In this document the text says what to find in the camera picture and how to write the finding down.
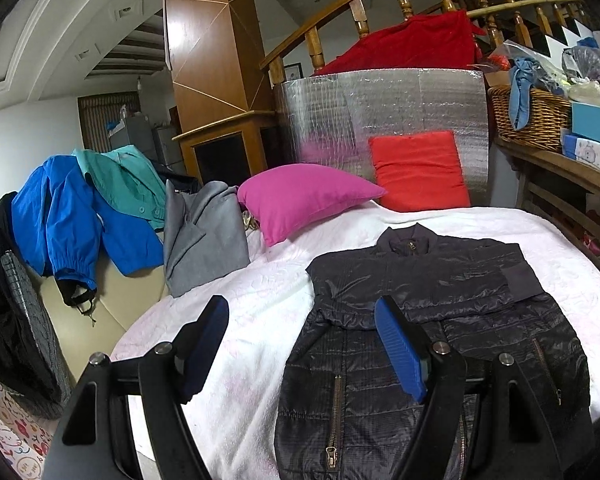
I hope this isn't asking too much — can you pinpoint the wooden side shelf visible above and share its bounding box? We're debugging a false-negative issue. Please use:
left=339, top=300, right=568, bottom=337
left=495, top=139, right=600, bottom=270

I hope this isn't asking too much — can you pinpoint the silver foil headboard panel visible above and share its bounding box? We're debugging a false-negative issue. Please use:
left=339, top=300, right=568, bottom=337
left=275, top=68, right=490, bottom=206

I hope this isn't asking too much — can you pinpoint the light blue cloth in basket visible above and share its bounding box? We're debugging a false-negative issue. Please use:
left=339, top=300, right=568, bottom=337
left=508, top=58, right=541, bottom=131

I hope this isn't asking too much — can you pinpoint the magenta pillow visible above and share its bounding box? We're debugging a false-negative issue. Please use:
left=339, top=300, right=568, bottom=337
left=237, top=164, right=386, bottom=247

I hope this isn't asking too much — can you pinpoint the wicker basket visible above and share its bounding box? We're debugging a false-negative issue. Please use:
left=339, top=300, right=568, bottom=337
left=488, top=86, right=571, bottom=153

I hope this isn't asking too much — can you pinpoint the black quilted puffer jacket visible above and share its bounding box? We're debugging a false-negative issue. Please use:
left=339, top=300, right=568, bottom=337
left=274, top=224, right=594, bottom=479

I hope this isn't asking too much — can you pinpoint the teal shirt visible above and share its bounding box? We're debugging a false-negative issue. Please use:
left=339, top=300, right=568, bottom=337
left=73, top=144, right=166, bottom=231

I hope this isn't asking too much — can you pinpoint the grey garment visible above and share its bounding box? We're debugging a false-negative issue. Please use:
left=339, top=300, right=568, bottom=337
left=163, top=181, right=250, bottom=298

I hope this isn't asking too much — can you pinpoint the blue jacket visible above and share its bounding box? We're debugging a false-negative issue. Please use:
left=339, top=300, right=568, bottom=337
left=12, top=155, right=163, bottom=314

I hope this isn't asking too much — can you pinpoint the white bed blanket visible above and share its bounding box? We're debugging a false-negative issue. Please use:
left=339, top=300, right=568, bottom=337
left=112, top=203, right=600, bottom=479

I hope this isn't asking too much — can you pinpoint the beige sofa cushion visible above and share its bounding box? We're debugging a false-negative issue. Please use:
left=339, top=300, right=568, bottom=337
left=29, top=256, right=168, bottom=379

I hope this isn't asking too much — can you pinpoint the clear plastic bag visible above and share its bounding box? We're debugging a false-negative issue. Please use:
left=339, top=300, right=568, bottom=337
left=562, top=46, right=600, bottom=82

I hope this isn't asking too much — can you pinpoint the teal cardboard box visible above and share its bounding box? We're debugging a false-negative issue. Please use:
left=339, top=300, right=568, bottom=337
left=571, top=102, right=600, bottom=142

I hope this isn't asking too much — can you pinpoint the red pillow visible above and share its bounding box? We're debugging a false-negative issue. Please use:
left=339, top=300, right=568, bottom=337
left=368, top=130, right=470, bottom=212

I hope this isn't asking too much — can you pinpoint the red garment on railing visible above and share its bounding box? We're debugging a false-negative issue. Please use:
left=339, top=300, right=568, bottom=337
left=316, top=10, right=486, bottom=75

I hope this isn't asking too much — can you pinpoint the black quilted bag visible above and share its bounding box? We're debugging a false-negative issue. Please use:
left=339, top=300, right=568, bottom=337
left=0, top=192, right=73, bottom=420

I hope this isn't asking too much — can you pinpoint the wooden pillar cabinet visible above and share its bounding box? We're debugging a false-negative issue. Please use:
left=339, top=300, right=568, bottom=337
left=163, top=0, right=277, bottom=185

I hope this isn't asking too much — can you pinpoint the white patterned tissue box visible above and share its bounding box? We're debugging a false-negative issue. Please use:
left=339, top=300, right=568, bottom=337
left=560, top=130, right=600, bottom=170

